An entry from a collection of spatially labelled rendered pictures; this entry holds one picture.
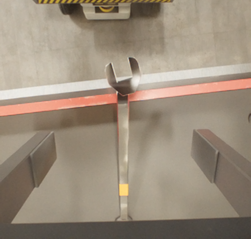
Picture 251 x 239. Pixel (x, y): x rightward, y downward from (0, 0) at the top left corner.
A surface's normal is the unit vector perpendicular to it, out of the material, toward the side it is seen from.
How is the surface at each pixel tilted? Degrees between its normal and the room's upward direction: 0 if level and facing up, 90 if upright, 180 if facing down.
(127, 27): 0
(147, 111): 0
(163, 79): 14
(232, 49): 0
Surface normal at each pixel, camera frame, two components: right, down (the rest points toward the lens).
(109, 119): 0.03, 0.07
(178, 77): 0.00, -0.18
